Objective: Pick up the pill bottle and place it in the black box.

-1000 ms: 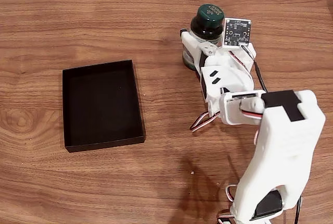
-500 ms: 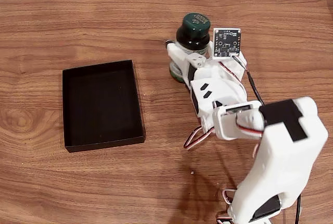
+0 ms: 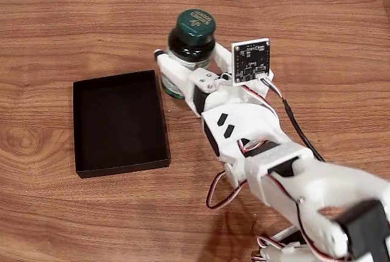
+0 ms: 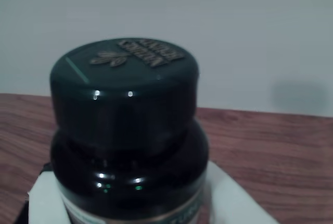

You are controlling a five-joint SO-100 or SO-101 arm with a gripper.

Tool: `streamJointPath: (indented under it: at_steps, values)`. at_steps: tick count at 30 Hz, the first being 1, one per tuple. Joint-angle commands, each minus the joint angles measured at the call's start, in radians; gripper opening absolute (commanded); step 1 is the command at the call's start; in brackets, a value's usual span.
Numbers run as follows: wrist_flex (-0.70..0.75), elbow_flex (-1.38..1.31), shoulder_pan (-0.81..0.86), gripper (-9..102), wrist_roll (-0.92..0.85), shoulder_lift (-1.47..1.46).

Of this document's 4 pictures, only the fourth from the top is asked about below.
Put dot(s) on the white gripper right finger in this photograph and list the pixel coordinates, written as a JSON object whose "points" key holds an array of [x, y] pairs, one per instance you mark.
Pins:
{"points": [[231, 198]]}

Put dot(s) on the green pill bottle white label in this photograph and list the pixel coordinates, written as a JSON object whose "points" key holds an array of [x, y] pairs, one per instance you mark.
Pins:
{"points": [[125, 119]]}

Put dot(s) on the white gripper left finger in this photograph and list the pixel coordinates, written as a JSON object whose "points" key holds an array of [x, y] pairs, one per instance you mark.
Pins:
{"points": [[45, 200]]}

